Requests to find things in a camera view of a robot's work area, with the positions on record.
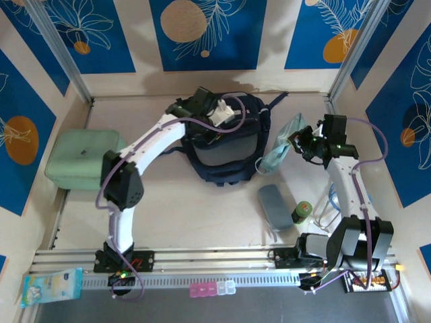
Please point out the blue floral wall panel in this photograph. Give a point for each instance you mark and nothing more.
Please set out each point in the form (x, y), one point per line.
(33, 43)
(111, 40)
(303, 33)
(20, 185)
(387, 50)
(235, 33)
(387, 134)

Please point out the mint green zip pouch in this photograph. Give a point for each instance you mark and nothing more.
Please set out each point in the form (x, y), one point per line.
(77, 158)

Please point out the aluminium frame post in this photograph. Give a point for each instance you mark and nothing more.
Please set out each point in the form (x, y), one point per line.
(357, 54)
(64, 57)

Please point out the small clear plastic box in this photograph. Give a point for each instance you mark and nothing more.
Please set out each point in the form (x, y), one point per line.
(230, 288)
(221, 288)

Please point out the black power distribution board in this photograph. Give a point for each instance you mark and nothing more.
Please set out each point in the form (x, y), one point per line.
(384, 286)

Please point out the aluminium side rail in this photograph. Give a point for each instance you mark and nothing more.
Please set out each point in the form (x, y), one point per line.
(59, 228)
(332, 106)

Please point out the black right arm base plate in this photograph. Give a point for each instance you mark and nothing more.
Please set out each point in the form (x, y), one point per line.
(286, 257)

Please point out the light blue tissue packet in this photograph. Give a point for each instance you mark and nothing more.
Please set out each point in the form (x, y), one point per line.
(50, 286)

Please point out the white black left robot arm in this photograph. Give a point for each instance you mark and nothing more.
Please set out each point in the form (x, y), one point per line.
(151, 141)

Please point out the green bottle orange cap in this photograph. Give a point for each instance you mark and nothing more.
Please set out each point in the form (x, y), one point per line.
(301, 212)

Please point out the navy blue backpack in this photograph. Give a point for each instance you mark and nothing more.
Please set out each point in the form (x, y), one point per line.
(232, 168)

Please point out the grey glasses case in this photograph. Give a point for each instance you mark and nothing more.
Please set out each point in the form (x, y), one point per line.
(274, 208)

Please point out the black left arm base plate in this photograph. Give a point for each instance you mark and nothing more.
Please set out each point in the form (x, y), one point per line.
(141, 260)

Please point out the small pink plastic box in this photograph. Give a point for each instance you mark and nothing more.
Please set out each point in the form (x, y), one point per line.
(202, 289)
(194, 290)
(211, 289)

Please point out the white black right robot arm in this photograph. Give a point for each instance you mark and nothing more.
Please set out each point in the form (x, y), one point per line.
(347, 188)

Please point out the aluminium back rail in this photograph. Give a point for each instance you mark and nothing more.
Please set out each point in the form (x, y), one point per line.
(134, 97)

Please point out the light blue face mask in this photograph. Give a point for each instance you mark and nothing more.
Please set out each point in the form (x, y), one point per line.
(276, 158)

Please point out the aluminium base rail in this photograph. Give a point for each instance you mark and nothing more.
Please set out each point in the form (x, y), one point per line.
(219, 259)

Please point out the black controller board with LEDs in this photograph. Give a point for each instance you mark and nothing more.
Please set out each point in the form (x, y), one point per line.
(119, 276)
(313, 277)

